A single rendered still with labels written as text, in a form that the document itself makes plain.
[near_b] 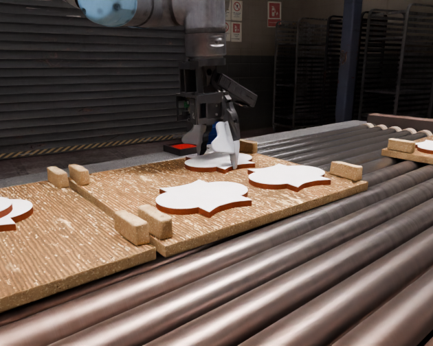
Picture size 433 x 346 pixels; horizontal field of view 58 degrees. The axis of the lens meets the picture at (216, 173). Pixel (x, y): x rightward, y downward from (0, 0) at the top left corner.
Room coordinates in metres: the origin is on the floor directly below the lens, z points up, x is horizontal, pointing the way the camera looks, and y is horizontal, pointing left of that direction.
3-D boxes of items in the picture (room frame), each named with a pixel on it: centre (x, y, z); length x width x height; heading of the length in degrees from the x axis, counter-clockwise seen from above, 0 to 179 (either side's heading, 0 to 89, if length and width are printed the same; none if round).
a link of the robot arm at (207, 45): (0.76, 0.02, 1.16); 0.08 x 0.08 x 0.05
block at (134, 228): (0.43, 0.10, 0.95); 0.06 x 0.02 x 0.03; 39
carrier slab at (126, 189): (0.67, 0.00, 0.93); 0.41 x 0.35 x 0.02; 128
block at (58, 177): (0.64, 0.27, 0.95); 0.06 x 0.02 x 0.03; 39
